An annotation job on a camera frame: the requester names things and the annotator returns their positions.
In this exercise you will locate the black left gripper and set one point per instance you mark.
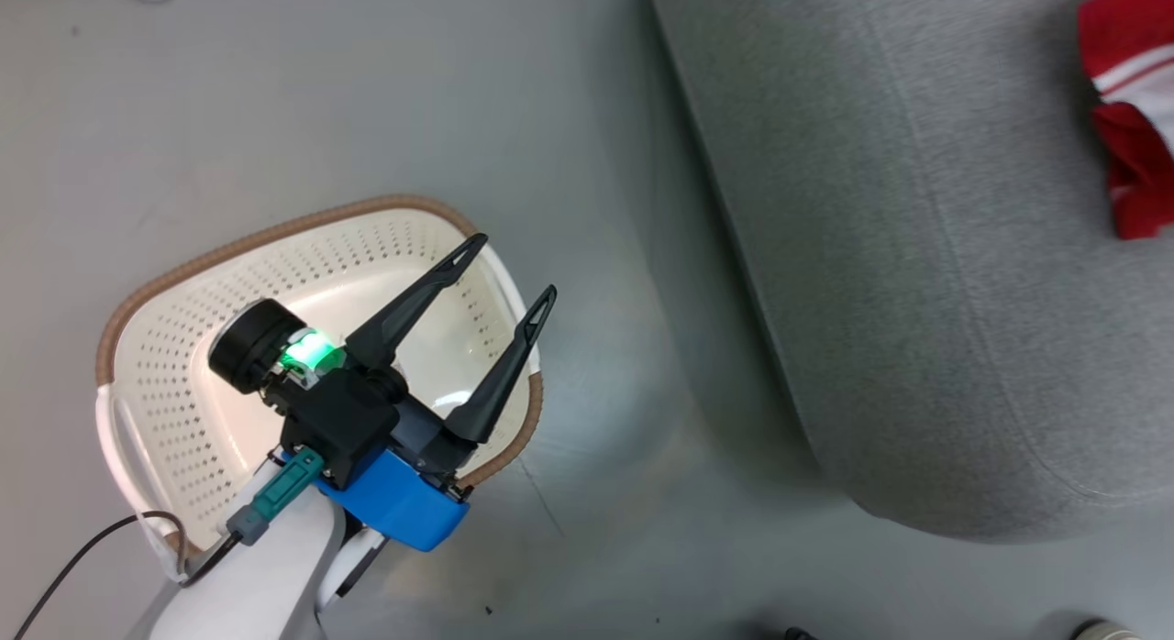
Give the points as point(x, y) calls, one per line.
point(422, 429)

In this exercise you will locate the red and white garment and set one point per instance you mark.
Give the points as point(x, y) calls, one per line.
point(1133, 99)

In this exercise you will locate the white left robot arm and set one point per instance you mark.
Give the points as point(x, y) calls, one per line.
point(248, 594)

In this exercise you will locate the grey fabric sofa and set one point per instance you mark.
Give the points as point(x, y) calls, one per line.
point(917, 255)

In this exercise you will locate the cream perforated laundry basket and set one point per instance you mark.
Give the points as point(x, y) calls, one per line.
point(183, 347)

